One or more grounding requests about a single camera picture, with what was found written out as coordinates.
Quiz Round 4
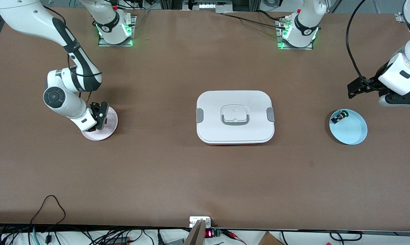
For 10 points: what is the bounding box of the light blue round plate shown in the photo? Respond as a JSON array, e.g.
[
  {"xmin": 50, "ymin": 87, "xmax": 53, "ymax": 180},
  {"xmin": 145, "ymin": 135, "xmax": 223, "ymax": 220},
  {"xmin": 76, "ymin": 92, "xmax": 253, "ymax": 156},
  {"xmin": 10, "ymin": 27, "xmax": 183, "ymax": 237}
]
[{"xmin": 329, "ymin": 109, "xmax": 368, "ymax": 146}]

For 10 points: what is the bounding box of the small white box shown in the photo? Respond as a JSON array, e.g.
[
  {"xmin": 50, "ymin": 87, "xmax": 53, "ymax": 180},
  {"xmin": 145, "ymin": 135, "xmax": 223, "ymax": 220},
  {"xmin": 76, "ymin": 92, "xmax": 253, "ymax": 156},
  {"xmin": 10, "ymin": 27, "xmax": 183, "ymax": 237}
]
[{"xmin": 189, "ymin": 216, "xmax": 211, "ymax": 228}]

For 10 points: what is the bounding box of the brown cardboard piece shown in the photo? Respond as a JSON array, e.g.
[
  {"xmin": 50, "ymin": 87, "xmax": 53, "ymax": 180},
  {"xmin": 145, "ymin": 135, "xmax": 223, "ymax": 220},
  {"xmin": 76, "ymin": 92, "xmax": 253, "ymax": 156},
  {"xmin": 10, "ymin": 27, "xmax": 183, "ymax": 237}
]
[{"xmin": 258, "ymin": 231, "xmax": 284, "ymax": 245}]

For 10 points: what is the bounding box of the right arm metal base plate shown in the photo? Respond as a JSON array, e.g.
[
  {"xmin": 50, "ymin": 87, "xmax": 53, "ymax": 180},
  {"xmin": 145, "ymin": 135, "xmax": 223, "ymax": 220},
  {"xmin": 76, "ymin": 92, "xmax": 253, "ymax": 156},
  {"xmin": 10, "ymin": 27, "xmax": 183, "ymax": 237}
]
[{"xmin": 98, "ymin": 14, "xmax": 137, "ymax": 47}]

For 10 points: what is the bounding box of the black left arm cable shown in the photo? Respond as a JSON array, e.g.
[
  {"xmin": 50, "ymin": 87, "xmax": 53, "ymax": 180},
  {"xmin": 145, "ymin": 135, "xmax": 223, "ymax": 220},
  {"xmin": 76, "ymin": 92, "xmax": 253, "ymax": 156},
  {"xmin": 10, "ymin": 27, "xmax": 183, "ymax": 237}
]
[{"xmin": 346, "ymin": 0, "xmax": 384, "ymax": 89}]

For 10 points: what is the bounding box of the black and green small toy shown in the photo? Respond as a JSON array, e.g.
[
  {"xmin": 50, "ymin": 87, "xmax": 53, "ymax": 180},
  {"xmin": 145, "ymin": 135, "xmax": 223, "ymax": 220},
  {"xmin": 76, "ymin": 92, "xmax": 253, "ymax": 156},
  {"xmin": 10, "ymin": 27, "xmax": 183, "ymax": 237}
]
[{"xmin": 330, "ymin": 110, "xmax": 348, "ymax": 124}]

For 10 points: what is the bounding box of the black cable across table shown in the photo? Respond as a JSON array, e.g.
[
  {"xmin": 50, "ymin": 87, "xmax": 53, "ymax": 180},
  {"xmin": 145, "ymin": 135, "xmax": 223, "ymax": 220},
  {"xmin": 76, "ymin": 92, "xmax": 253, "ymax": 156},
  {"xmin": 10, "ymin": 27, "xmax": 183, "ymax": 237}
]
[{"xmin": 221, "ymin": 13, "xmax": 288, "ymax": 30}]

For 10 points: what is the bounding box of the pink round plate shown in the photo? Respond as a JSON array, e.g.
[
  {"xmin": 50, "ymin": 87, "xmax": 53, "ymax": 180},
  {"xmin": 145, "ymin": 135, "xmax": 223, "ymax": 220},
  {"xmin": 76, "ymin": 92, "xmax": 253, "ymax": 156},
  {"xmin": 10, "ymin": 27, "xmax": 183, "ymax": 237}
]
[{"xmin": 81, "ymin": 106, "xmax": 119, "ymax": 141}]

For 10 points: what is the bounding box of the black looped cable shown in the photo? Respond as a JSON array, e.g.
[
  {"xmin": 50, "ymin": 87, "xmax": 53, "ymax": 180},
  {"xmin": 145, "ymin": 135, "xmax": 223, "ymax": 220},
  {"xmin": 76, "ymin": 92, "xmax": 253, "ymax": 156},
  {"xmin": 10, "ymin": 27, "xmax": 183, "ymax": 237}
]
[{"xmin": 30, "ymin": 195, "xmax": 67, "ymax": 227}]

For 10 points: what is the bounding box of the aluminium frame rack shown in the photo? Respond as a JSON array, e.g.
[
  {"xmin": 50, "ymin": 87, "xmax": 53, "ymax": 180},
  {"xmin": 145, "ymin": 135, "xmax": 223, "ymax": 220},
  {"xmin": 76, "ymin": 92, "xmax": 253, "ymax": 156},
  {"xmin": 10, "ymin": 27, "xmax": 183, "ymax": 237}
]
[{"xmin": 159, "ymin": 0, "xmax": 261, "ymax": 13}]

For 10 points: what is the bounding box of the wooden strip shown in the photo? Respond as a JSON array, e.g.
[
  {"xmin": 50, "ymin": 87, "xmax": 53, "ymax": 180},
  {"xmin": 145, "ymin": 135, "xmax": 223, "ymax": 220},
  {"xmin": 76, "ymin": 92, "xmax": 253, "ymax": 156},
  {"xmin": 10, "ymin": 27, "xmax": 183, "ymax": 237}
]
[{"xmin": 184, "ymin": 219, "xmax": 206, "ymax": 245}]

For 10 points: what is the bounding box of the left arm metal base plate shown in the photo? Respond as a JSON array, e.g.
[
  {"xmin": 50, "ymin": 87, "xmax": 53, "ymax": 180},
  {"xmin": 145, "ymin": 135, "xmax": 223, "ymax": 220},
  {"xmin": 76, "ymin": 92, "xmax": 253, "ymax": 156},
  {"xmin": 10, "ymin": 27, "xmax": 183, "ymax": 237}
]
[{"xmin": 276, "ymin": 19, "xmax": 314, "ymax": 50}]

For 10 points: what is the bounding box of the white lidded lunch box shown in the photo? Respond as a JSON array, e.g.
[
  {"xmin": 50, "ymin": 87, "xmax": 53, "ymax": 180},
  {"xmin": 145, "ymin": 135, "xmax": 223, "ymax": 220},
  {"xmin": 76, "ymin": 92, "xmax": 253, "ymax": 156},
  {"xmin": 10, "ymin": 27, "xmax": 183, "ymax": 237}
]
[{"xmin": 196, "ymin": 90, "xmax": 275, "ymax": 146}]

